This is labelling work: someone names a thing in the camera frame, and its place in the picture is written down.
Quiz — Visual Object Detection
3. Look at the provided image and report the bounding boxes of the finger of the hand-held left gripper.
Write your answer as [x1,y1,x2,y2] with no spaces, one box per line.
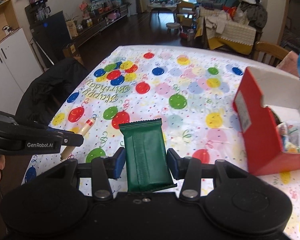
[62,131,84,147]

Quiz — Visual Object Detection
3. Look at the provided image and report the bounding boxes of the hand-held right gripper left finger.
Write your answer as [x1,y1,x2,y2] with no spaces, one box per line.
[42,147,127,202]

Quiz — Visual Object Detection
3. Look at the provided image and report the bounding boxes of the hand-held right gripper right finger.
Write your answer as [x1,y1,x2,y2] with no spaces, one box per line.
[167,148,255,202]

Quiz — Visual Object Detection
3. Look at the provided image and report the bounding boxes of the cream sausage stick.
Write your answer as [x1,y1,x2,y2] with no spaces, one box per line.
[59,117,98,162]

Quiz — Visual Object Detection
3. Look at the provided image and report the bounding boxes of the red cardboard box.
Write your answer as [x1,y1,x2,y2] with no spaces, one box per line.
[233,66,300,177]

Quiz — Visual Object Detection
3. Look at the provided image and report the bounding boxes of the yellow snack packet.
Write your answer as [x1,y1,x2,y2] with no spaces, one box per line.
[282,141,300,153]

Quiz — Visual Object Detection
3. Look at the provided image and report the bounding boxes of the black jacket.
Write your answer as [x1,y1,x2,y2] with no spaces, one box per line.
[15,58,89,125]

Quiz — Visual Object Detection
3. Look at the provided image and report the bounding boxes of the balloon print tablecloth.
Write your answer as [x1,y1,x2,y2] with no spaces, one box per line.
[22,45,300,240]

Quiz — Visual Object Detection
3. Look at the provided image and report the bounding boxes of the white cabinet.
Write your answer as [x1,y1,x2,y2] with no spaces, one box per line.
[0,27,44,108]

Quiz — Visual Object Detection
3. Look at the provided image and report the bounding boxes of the yellow label carton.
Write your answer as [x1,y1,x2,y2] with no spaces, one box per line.
[62,42,80,58]

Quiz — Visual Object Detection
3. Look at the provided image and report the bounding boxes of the black cabinet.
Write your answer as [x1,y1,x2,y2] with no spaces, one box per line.
[25,0,72,68]

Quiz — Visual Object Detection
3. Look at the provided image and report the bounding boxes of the dark television cabinet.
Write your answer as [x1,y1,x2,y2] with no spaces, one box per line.
[70,2,130,47]

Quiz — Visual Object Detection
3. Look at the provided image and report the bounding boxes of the small white candy packet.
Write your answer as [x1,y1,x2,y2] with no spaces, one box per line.
[277,122,289,140]

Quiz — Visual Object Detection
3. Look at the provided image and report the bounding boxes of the red floor toy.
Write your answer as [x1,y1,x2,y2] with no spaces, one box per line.
[180,29,194,42]

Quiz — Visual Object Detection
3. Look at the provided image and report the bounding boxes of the white stool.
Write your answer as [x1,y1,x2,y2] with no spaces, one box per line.
[166,22,182,34]

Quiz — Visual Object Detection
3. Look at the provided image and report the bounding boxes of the wooden dining chair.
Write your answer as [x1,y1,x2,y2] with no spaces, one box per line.
[252,41,290,67]

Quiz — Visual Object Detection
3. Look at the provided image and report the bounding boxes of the pink cloth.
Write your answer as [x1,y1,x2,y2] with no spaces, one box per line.
[276,51,300,77]

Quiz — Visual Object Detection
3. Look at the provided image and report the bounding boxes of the coffee table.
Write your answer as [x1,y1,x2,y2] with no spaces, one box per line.
[147,1,179,22]

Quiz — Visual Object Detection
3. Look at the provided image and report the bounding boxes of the wooden armchair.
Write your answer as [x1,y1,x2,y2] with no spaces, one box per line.
[176,0,198,20]

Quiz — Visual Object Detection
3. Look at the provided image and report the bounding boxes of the dark clothes pile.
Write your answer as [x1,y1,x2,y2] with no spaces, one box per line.
[236,0,268,28]

